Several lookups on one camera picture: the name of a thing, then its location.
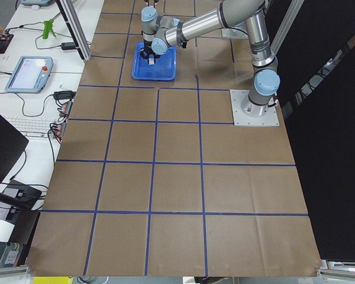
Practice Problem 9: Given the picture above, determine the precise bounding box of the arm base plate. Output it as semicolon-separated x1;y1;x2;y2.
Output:
230;89;280;127

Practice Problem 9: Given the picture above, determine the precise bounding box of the white keyboard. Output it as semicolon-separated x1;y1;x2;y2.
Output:
4;116;56;138

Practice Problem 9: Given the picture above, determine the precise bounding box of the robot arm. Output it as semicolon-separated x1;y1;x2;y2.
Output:
140;0;280;118

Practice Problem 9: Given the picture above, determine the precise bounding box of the blue plastic tray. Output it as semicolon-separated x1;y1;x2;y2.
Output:
131;41;177;81

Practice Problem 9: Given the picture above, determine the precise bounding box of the black monitor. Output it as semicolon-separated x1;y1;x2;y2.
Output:
0;115;41;210

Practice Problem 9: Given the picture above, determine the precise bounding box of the black power adapter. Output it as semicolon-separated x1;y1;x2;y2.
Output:
60;42;76;50

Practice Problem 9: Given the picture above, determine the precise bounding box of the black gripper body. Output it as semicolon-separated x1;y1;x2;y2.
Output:
140;45;161;63

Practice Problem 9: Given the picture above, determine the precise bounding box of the teach pendant tablet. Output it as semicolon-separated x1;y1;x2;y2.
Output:
5;56;53;93

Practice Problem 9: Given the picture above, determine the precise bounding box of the left aluminium frame post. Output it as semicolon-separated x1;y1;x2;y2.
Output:
56;0;92;62

